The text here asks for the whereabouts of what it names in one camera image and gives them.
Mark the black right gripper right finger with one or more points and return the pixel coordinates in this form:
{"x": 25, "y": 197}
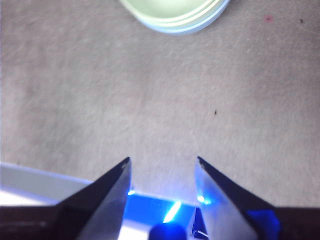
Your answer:
{"x": 240, "y": 220}

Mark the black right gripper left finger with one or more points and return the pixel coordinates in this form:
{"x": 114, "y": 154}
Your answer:
{"x": 82, "y": 217}

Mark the blue bowl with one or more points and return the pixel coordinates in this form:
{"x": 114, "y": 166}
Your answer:
{"x": 175, "y": 31}

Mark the green bowl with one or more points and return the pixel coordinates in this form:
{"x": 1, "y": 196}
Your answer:
{"x": 181, "y": 23}
{"x": 162, "y": 7}

